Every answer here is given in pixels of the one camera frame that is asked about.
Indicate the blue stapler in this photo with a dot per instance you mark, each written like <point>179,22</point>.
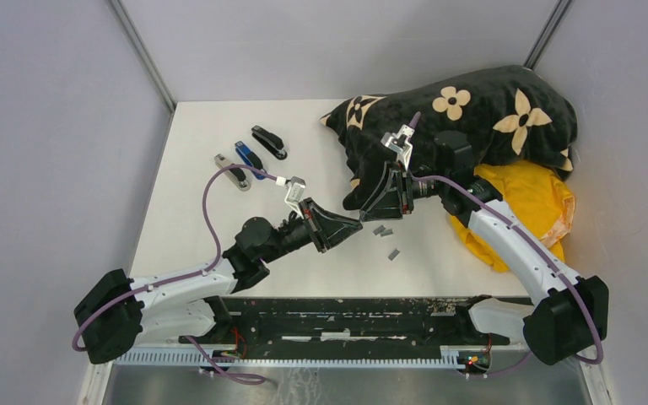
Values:
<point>251,159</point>

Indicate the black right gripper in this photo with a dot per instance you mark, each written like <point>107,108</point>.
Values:
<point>394,197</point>

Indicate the black floral plush pillow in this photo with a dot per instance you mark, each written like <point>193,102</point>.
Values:
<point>507,113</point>

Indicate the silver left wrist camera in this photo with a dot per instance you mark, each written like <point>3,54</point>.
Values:
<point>295,188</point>

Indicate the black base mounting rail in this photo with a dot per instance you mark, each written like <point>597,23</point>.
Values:
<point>346,328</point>

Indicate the beige stapler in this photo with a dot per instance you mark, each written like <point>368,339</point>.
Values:
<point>236,175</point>

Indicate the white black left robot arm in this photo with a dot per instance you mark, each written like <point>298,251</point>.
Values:
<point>120,313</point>

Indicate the black stapler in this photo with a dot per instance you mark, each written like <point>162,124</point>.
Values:
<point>270,141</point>

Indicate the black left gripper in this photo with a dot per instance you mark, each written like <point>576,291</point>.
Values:
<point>316,219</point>

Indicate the yellow crumpled cloth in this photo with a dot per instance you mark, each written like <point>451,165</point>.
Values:
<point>537,197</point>

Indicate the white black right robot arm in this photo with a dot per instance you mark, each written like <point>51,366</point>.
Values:
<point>567,315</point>

